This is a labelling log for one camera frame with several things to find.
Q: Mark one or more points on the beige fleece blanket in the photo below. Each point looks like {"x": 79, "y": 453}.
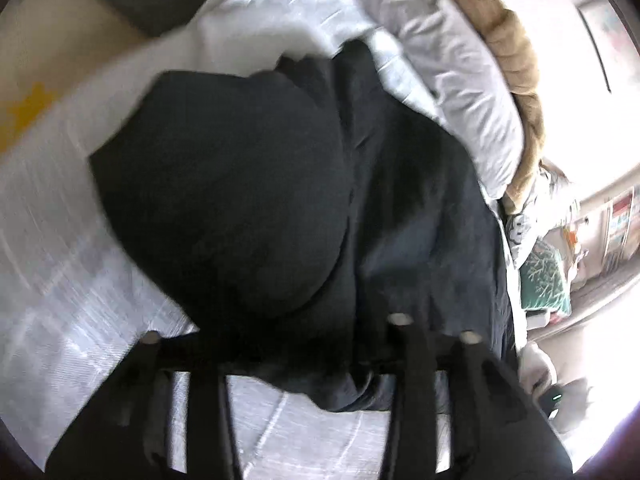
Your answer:
{"x": 505, "y": 40}

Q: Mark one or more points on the green branch-print pillow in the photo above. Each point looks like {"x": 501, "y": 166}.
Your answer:
{"x": 542, "y": 280}

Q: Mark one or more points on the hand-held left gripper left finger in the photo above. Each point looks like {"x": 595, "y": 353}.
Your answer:
{"x": 205, "y": 360}

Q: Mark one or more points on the white pillow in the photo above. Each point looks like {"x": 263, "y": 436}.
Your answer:
{"x": 465, "y": 85}

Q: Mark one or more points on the wall picture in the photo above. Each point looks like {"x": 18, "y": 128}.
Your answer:
{"x": 605, "y": 35}

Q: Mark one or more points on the grey checked bed blanket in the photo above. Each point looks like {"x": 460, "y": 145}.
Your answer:
{"x": 75, "y": 310}

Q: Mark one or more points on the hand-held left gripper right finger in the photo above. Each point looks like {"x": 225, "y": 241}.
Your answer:
{"x": 415, "y": 410}

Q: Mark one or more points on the bookshelf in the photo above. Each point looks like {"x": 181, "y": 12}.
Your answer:
{"x": 615, "y": 230}

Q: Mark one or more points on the white quilted bed cover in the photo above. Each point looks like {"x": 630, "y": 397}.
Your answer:
{"x": 275, "y": 10}

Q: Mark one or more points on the black quilted jacket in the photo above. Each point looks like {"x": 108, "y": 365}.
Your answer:
{"x": 250, "y": 185}

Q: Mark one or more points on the white printed duvet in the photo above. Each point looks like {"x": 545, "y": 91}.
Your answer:
{"x": 545, "y": 195}

